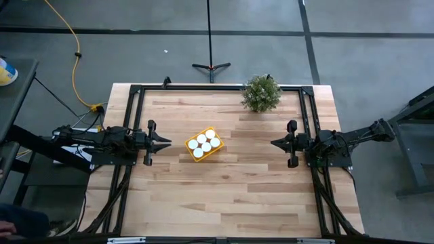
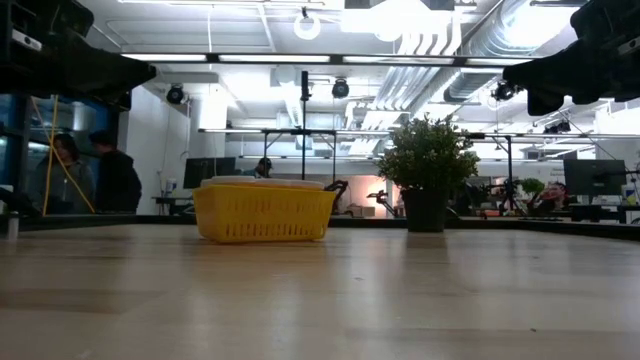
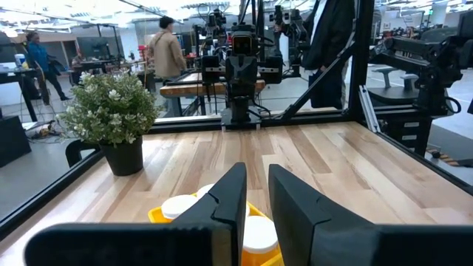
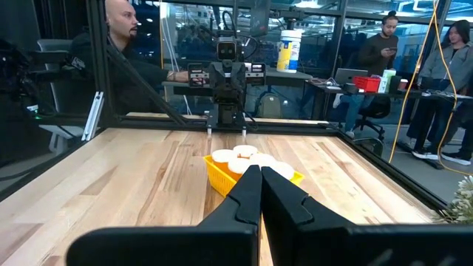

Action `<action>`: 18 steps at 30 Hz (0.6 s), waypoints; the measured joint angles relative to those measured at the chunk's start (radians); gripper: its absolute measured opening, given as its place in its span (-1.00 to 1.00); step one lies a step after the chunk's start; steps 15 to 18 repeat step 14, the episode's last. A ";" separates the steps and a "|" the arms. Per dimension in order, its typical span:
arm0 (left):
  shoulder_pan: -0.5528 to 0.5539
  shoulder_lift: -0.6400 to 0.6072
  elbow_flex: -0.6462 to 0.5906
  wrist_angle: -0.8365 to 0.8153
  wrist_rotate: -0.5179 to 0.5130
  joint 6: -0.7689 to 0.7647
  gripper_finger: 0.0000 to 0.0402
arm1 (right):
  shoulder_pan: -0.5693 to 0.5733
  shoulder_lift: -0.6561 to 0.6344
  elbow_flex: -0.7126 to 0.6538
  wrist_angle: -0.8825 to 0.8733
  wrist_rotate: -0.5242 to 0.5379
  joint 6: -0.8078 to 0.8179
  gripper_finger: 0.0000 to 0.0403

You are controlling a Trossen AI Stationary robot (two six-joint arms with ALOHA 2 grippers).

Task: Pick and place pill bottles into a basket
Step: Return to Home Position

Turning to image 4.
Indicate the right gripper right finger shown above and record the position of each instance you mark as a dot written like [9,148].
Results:
[292,229]

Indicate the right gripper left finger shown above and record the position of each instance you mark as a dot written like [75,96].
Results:
[236,221]

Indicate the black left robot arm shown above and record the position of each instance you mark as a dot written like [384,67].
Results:
[225,111]

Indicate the yellow plastic basket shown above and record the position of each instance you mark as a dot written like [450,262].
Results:
[218,177]

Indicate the red plastic basket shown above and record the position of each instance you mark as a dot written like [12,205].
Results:
[366,84]

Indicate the grey backpack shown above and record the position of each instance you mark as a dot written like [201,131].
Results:
[269,107]

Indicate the disinfecting wipes canister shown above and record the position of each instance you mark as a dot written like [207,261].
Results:
[289,51]

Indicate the person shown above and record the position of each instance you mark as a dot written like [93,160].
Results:
[125,74]
[451,63]
[377,51]

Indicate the grey laptop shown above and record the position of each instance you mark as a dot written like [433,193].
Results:
[349,75]

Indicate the black office chair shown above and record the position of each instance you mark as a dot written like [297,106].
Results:
[377,109]

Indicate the green white container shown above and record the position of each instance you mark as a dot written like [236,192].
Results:
[388,79]

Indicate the black smartphone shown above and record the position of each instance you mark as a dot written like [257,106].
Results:
[391,48]

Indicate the green potted plant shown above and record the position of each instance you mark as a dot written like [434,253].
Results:
[462,203]

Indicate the paper cup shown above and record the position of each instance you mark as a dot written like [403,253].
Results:
[403,85]

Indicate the black office desk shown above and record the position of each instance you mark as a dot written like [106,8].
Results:
[414,95]

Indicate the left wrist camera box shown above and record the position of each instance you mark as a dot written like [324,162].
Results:
[226,50]

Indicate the black aluminium rig frame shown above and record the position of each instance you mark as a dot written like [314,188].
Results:
[99,55]

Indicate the silver aluminium bracket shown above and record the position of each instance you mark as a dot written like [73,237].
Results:
[93,114]

